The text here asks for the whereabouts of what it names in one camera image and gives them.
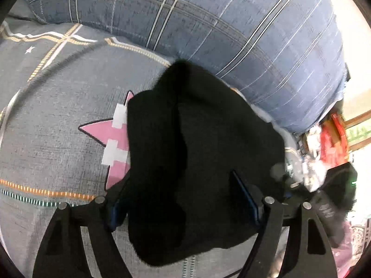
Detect pink floral cloth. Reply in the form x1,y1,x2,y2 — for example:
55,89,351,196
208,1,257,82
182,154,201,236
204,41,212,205
330,223,366,278

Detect red plastic bag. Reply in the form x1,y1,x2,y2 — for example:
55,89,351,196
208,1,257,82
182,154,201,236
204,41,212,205
319,114,350,165

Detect white printed plastic bags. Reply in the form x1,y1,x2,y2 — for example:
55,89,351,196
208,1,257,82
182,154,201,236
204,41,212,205
290,127,328,192

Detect black pants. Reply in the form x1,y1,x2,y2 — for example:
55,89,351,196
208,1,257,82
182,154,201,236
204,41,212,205
126,60,286,267

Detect wooden window frame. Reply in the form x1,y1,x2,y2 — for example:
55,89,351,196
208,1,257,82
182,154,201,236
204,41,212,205
342,112,371,152

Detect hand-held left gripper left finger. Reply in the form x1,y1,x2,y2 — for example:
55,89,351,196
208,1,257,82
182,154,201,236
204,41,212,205
32,175,134,278

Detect grey star-print bedsheet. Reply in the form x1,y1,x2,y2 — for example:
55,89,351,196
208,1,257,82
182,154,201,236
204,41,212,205
0,0,290,278

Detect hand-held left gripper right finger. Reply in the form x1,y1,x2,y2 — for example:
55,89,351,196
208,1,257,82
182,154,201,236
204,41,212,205
230,169,338,278

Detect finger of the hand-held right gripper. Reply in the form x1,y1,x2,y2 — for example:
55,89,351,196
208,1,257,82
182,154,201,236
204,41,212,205
269,162,312,202

